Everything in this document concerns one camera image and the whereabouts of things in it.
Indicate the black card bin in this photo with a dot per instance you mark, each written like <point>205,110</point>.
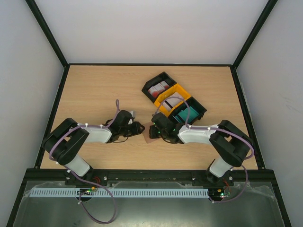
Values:
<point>155,80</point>

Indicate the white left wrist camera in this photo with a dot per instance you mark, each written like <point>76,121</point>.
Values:
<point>133,115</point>

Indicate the red white cards stack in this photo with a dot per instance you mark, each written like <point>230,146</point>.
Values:
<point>158,88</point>

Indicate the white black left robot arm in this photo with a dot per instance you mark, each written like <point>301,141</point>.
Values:
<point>65,141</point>

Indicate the black enclosure frame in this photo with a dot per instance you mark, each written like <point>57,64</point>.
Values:
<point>115,46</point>

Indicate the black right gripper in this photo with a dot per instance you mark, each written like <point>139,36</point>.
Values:
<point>153,132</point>

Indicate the white slotted cable duct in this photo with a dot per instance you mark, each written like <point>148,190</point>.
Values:
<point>120,193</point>

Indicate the black mounting rail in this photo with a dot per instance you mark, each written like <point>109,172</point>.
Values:
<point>196,177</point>

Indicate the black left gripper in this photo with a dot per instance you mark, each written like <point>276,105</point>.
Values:
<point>137,129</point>

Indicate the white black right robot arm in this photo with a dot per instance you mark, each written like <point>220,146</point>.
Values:
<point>232,145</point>

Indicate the yellow card bin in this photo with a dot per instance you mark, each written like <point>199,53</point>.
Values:
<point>167,95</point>

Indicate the black bin with teal cards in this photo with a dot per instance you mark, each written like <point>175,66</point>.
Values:
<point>192,107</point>

